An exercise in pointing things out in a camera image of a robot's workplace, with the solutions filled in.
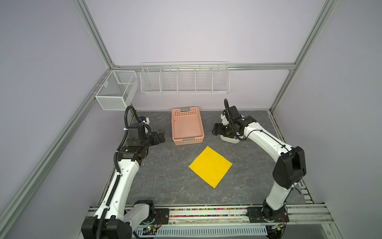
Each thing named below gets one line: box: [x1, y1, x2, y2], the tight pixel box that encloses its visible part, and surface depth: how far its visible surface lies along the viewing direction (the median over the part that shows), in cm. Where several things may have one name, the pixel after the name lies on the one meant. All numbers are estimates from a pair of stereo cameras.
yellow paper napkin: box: [188, 145, 233, 189], surface depth 93 cm
